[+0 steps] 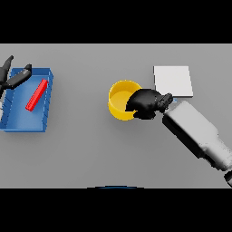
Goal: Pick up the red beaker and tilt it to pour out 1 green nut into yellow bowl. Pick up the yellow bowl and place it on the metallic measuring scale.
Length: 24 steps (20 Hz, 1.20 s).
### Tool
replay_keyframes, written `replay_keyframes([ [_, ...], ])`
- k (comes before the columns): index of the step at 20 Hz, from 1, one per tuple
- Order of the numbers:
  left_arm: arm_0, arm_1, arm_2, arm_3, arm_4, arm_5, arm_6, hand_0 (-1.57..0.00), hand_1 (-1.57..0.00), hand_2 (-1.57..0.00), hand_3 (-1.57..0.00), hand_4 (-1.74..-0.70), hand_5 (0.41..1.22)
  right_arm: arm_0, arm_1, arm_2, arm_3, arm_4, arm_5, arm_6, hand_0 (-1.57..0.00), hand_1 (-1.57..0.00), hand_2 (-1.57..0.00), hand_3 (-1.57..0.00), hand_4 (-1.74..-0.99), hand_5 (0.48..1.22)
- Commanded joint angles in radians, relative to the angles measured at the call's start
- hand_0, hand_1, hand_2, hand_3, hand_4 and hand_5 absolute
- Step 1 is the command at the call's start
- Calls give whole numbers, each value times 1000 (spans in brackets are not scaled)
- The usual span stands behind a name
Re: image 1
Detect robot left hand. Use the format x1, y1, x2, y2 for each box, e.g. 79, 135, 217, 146
0, 54, 33, 101

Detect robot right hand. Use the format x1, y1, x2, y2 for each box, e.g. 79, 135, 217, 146
124, 88, 174, 121

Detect yellow bowl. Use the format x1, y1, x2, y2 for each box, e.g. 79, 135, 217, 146
107, 80, 143, 121

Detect red beaker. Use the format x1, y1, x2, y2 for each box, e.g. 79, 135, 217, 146
24, 78, 49, 112

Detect pale square scale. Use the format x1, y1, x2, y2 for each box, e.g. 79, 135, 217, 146
152, 65, 194, 99

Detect blue tray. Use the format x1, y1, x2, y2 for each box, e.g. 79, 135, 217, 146
0, 67, 54, 133

